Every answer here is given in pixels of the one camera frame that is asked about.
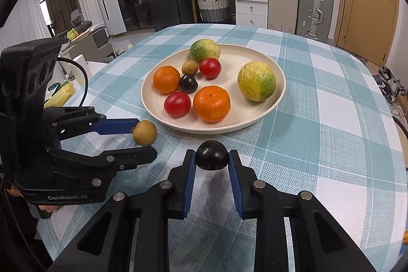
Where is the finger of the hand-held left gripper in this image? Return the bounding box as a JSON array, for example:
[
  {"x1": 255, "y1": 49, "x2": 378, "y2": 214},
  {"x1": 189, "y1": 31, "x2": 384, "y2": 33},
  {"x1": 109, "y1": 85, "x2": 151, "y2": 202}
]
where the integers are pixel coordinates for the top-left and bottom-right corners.
[
  {"x1": 44, "y1": 106, "x2": 139, "y2": 143},
  {"x1": 45, "y1": 146, "x2": 159, "y2": 189}
]

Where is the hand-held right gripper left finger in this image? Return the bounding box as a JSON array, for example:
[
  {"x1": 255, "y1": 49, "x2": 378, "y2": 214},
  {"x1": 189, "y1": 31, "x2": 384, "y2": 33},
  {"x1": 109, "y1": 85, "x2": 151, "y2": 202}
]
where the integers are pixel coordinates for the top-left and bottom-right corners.
[{"x1": 53, "y1": 149, "x2": 196, "y2": 272}]

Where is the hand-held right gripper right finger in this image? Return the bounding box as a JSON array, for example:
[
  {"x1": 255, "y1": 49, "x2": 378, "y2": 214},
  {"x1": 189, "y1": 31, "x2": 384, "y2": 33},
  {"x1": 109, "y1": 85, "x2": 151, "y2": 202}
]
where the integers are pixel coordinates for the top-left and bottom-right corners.
[{"x1": 228, "y1": 149, "x2": 378, "y2": 272}]

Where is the brown longan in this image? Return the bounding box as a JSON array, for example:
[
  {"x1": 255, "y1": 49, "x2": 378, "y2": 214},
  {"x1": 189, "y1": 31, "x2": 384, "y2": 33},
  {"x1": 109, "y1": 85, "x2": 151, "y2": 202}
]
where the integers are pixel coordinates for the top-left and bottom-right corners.
[
  {"x1": 182, "y1": 60, "x2": 199, "y2": 75},
  {"x1": 131, "y1": 120, "x2": 158, "y2": 146}
]

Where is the dark purple plum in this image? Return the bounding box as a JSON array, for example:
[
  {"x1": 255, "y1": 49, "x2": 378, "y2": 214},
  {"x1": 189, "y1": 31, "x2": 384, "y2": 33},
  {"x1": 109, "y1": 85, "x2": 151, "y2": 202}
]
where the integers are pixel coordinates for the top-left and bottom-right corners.
[
  {"x1": 195, "y1": 140, "x2": 230, "y2": 171},
  {"x1": 179, "y1": 74, "x2": 199, "y2": 93}
]

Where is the red tomato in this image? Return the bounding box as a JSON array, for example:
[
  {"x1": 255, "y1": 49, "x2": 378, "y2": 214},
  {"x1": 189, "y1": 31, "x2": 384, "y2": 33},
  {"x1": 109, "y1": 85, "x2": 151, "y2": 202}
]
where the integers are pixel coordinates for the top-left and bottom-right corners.
[
  {"x1": 199, "y1": 57, "x2": 222, "y2": 80},
  {"x1": 164, "y1": 91, "x2": 192, "y2": 118}
]

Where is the small orange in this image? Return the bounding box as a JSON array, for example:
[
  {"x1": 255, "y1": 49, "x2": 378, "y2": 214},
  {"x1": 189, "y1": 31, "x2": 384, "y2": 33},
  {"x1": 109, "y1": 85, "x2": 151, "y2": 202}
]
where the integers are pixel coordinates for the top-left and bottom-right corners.
[{"x1": 152, "y1": 66, "x2": 181, "y2": 94}]

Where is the cream round plate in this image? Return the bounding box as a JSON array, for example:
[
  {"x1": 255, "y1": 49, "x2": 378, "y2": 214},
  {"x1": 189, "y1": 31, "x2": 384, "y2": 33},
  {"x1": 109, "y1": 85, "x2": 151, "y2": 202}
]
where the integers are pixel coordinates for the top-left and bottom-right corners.
[{"x1": 141, "y1": 43, "x2": 286, "y2": 134}]

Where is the large orange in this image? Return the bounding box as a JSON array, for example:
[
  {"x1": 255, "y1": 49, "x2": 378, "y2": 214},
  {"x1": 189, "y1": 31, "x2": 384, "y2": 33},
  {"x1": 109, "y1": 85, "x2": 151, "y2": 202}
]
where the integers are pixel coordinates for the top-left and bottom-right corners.
[{"x1": 193, "y1": 85, "x2": 231, "y2": 123}]

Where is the person's left hand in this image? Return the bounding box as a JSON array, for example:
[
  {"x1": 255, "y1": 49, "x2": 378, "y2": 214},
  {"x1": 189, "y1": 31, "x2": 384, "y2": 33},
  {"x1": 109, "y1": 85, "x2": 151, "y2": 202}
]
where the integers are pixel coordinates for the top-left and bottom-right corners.
[{"x1": 6, "y1": 186, "x2": 59, "y2": 215}]

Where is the yellow plastic bag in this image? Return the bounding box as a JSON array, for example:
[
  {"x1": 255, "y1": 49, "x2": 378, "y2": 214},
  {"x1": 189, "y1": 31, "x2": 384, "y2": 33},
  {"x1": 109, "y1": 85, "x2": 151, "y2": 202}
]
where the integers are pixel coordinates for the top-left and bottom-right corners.
[{"x1": 44, "y1": 82, "x2": 75, "y2": 108}]

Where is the white round stool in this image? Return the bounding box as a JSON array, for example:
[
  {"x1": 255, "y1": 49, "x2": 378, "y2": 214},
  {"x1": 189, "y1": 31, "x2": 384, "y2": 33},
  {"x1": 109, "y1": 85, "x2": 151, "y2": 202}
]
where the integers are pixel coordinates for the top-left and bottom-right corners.
[{"x1": 60, "y1": 54, "x2": 88, "y2": 83}]

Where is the teal white checked tablecloth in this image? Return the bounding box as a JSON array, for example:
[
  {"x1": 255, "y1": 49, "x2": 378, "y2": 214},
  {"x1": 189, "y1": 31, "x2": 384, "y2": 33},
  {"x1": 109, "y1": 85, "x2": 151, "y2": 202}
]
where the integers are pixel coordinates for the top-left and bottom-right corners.
[{"x1": 38, "y1": 24, "x2": 408, "y2": 272}]

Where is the grey sofa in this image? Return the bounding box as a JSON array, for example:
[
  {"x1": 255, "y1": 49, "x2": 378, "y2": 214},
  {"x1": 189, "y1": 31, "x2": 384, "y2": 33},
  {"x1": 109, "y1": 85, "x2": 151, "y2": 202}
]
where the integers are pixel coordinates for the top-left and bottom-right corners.
[{"x1": 54, "y1": 20, "x2": 112, "y2": 59}]

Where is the large green yellow citrus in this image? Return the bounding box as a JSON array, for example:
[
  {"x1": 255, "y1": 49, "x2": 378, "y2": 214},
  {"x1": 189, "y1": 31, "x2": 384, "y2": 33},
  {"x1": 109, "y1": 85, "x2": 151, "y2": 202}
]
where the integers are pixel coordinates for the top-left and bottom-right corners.
[{"x1": 237, "y1": 61, "x2": 277, "y2": 102}]

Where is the small green yellow citrus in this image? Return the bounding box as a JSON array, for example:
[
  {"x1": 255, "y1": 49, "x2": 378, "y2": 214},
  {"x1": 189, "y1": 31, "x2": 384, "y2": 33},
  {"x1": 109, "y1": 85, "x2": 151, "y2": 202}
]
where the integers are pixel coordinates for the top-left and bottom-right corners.
[{"x1": 189, "y1": 39, "x2": 221, "y2": 64}]

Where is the brown curtain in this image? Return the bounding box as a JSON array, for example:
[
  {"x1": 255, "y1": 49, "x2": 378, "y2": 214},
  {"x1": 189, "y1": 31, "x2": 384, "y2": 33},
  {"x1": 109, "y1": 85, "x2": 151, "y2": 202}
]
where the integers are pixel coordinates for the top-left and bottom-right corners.
[{"x1": 45, "y1": 0, "x2": 79, "y2": 33}]

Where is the woven laundry basket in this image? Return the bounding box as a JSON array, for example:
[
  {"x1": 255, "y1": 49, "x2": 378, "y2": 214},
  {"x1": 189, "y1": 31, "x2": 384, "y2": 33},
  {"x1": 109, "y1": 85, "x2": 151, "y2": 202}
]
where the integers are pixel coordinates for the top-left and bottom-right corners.
[{"x1": 197, "y1": 0, "x2": 229, "y2": 22}]

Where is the pile of patterned clothes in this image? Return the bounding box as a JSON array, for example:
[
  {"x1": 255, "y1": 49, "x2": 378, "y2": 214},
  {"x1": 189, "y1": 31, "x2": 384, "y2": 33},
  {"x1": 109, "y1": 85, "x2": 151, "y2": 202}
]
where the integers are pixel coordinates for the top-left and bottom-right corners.
[{"x1": 371, "y1": 66, "x2": 408, "y2": 129}]

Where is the beige suitcase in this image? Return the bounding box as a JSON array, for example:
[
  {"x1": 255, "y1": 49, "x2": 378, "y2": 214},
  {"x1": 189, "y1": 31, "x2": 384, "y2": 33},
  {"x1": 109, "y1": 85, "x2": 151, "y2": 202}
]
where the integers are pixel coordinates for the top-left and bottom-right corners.
[{"x1": 267, "y1": 0, "x2": 300, "y2": 33}]

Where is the silver suitcase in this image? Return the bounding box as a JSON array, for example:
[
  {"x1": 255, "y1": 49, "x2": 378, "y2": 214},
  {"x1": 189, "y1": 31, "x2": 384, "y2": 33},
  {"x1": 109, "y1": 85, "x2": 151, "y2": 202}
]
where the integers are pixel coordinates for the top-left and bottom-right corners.
[{"x1": 296, "y1": 0, "x2": 335, "y2": 43}]

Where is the wooden door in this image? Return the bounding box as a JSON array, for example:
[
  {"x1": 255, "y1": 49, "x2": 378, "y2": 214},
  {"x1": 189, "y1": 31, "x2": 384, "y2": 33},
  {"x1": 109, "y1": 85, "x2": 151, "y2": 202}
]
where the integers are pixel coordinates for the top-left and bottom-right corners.
[{"x1": 335, "y1": 0, "x2": 400, "y2": 67}]

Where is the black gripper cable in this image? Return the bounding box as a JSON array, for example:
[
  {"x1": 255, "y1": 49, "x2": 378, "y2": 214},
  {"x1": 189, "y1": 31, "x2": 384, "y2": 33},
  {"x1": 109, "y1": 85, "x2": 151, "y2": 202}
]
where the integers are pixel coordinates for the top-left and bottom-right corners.
[{"x1": 57, "y1": 57, "x2": 90, "y2": 107}]

